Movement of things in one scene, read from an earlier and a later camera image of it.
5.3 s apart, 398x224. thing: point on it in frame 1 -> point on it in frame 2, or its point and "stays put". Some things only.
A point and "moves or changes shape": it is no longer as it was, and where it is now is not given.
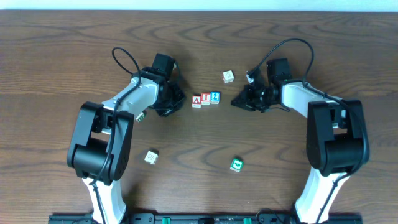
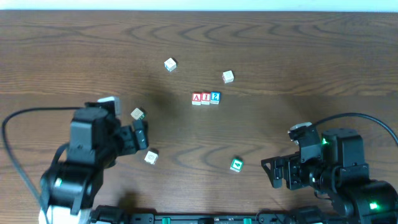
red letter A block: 196,101 moves or changes shape
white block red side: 227,76 stays put
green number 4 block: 236,165 stays put
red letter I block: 205,98 stays put
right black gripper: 251,98 -> 278,171
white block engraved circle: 151,157 stays put
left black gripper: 173,101 -> 134,139
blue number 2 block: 215,97 stays put
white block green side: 140,117 stays put
